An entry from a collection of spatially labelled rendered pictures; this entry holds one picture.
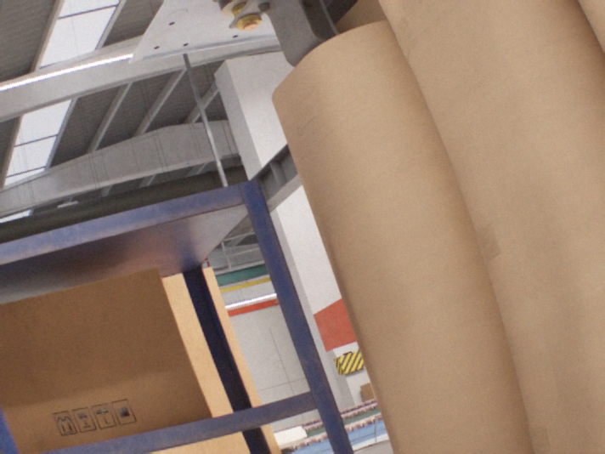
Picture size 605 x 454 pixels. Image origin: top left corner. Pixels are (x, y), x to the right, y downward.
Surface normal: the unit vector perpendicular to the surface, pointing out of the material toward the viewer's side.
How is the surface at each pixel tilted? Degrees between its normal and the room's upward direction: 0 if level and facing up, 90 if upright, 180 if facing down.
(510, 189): 90
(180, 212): 90
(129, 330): 90
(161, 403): 90
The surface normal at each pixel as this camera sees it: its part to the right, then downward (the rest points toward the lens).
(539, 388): -0.87, 0.21
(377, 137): -0.55, 0.00
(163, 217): 0.34, -0.31
